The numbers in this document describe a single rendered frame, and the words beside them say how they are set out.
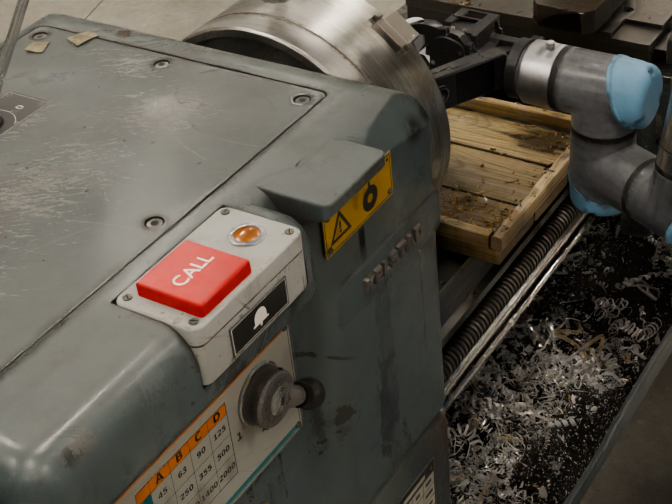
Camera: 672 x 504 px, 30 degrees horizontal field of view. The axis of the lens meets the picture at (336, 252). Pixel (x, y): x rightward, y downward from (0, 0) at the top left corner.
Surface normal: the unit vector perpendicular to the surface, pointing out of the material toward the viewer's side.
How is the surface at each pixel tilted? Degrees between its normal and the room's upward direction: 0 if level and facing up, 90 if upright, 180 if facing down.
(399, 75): 54
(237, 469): 90
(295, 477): 89
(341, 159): 0
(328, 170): 0
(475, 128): 0
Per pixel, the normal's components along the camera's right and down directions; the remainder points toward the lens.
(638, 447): -0.09, -0.80
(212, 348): 0.84, 0.26
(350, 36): 0.36, -0.55
